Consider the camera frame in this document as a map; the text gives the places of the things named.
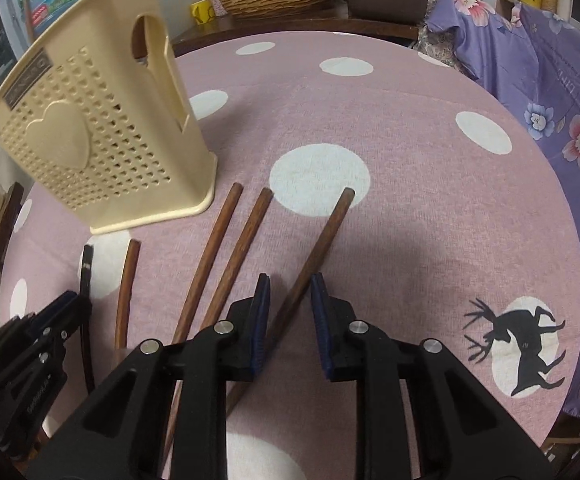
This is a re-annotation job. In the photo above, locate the thin brown chopstick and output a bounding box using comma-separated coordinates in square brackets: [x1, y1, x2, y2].
[114, 239, 142, 356]

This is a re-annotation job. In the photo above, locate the dark wooden chair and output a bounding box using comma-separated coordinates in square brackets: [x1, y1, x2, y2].
[0, 181, 25, 286]

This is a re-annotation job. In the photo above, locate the pink polka dot tablecloth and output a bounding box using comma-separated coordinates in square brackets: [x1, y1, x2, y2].
[0, 30, 580, 480]

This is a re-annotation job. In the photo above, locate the black chopstick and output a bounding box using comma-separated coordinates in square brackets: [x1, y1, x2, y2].
[80, 244, 96, 393]

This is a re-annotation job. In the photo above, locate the yellow cup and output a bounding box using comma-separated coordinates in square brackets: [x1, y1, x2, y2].
[191, 0, 218, 26]

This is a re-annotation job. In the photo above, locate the dark wooden counter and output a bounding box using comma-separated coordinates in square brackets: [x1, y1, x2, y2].
[170, 2, 421, 58]

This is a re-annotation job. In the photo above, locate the purple floral cloth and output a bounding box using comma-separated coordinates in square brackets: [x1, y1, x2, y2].
[417, 0, 580, 426]

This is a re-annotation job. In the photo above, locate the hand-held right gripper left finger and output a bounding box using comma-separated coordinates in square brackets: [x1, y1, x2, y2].
[50, 272, 273, 480]

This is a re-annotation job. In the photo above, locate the brown wooden chopstick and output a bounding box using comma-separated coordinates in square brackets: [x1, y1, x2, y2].
[202, 187, 275, 333]
[162, 182, 245, 461]
[226, 187, 357, 416]

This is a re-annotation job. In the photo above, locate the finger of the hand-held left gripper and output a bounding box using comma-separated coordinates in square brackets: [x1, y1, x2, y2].
[0, 329, 74, 392]
[24, 290, 93, 335]

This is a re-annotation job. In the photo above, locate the cream plastic utensil holder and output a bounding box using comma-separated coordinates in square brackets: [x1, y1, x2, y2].
[0, 0, 219, 236]

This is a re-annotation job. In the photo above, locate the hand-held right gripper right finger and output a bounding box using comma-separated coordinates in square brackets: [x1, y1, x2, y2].
[310, 272, 551, 480]

